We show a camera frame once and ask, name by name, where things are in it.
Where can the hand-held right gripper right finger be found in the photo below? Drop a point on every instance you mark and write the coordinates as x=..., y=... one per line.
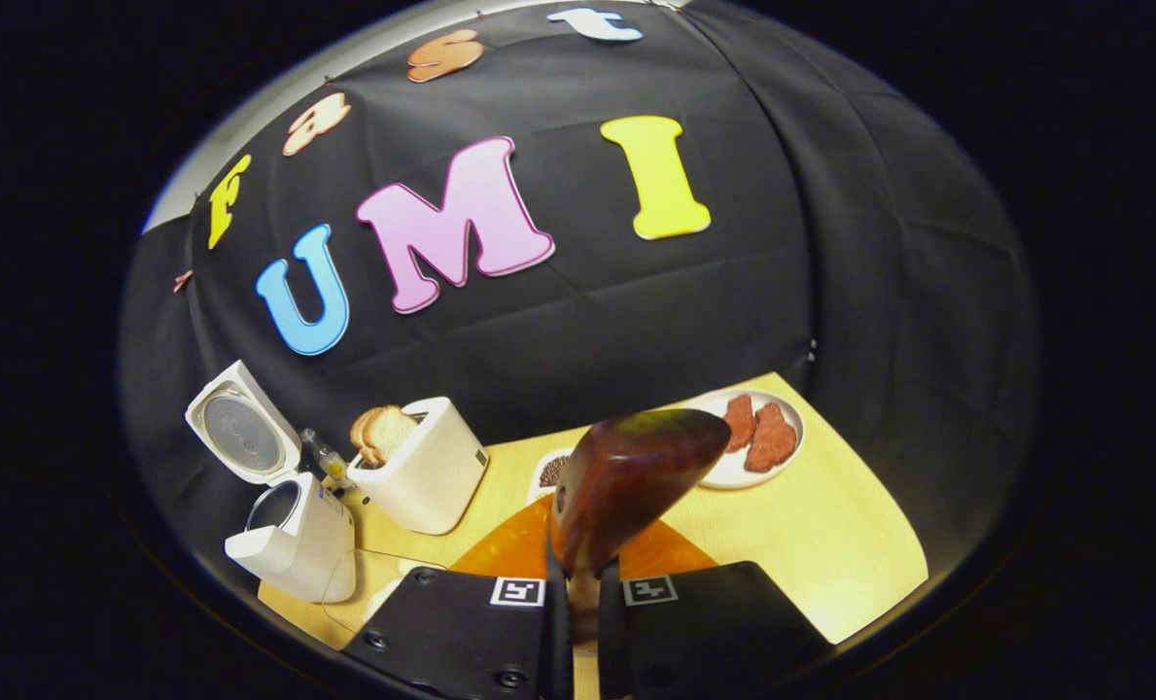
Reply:
x=704, y=632

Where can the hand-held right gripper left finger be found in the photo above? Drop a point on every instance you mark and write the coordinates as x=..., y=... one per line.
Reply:
x=461, y=632

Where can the clear container of rice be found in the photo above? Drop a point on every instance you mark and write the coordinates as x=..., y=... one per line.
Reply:
x=383, y=583

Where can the dark wooden spoon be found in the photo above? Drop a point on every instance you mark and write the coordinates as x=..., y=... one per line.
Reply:
x=636, y=476

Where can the white rice cooker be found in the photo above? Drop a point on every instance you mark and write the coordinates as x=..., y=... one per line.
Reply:
x=296, y=544

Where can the white round plate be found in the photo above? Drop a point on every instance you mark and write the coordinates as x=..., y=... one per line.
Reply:
x=723, y=472

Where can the white toaster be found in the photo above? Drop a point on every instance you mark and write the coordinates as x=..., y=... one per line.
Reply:
x=437, y=472

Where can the white divided bean dish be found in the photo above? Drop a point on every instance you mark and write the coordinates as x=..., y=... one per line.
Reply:
x=550, y=472

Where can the small glass bottle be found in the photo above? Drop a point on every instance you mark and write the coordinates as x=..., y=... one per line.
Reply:
x=327, y=459

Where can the black backdrop cloth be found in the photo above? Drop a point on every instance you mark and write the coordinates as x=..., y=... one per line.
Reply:
x=636, y=321

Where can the small red clip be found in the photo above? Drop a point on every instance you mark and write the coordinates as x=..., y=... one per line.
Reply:
x=182, y=280

